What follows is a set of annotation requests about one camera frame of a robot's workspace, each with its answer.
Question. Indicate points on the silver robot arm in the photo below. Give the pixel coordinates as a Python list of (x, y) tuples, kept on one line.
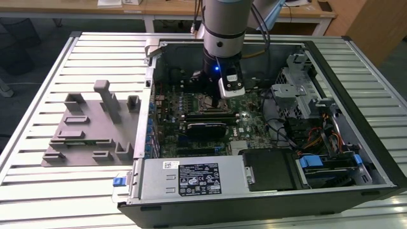
[(222, 38)]

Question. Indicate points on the CPU socket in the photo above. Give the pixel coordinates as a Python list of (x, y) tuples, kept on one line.
[(214, 111)]

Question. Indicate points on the black graphics card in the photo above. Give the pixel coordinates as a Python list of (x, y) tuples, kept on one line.
[(208, 132)]

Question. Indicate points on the green motherboard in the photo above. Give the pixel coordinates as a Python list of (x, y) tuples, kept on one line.
[(258, 133)]

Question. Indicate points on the small white box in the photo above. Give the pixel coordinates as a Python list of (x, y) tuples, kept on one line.
[(132, 2)]

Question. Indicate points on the silver heat sink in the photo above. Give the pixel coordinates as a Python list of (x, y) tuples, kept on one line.
[(240, 147)]

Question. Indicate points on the black expansion slot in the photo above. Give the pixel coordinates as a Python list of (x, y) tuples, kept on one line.
[(196, 151)]

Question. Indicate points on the grey parts rack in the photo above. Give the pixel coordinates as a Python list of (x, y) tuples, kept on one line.
[(125, 132)]

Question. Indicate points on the black phone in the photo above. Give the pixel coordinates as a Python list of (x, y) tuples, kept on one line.
[(326, 6)]

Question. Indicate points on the black plastic cover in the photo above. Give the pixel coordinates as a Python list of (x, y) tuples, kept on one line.
[(270, 171)]

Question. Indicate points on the silver power supply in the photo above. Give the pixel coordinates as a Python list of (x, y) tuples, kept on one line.
[(153, 176)]

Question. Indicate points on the wooden desk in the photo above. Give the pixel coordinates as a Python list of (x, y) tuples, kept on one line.
[(64, 9)]

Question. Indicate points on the hard disk in blue carrier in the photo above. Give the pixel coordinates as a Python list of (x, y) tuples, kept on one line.
[(312, 162)]

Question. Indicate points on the green RAM stick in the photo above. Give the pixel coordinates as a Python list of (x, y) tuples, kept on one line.
[(80, 142)]

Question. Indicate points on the wooden cabinet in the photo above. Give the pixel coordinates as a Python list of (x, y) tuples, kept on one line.
[(376, 28)]

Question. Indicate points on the blue case latch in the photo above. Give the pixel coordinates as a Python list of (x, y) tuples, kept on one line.
[(120, 181)]

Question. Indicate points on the black waste bin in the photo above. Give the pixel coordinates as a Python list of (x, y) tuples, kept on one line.
[(20, 43)]

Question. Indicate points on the blue plastic tab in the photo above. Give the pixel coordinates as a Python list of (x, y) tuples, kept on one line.
[(357, 159)]

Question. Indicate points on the black open PC case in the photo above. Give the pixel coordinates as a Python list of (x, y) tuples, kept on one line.
[(254, 214)]

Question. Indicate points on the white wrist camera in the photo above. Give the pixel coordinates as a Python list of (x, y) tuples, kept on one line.
[(233, 88)]

